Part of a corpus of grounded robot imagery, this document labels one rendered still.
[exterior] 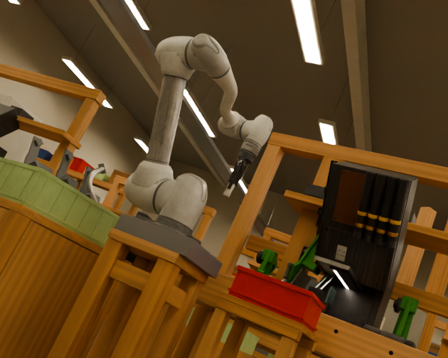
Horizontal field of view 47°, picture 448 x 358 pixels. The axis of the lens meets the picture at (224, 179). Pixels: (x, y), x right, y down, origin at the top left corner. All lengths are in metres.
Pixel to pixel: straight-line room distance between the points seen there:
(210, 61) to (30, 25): 8.35
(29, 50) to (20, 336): 8.39
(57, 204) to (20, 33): 8.03
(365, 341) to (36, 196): 1.44
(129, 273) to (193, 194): 0.40
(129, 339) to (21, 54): 8.72
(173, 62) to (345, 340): 1.31
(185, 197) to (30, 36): 8.52
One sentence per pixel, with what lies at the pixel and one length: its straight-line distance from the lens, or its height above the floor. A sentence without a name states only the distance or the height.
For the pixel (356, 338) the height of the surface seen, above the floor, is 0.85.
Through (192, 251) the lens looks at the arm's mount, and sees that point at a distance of 1.91.
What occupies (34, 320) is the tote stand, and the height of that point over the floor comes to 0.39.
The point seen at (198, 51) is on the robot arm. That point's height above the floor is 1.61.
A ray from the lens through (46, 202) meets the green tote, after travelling 2.30.
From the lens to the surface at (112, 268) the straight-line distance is 2.02.
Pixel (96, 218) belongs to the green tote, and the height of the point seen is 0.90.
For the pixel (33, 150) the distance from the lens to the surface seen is 2.62.
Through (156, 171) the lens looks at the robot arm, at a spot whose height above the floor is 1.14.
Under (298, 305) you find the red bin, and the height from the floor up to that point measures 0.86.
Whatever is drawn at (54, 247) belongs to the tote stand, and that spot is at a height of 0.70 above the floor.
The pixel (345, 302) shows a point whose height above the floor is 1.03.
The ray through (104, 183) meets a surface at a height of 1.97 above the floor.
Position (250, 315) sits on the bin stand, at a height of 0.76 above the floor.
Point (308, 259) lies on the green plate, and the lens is 2.53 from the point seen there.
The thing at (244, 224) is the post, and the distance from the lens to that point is 3.11.
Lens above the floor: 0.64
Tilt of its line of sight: 16 degrees up
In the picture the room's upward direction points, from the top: 25 degrees clockwise
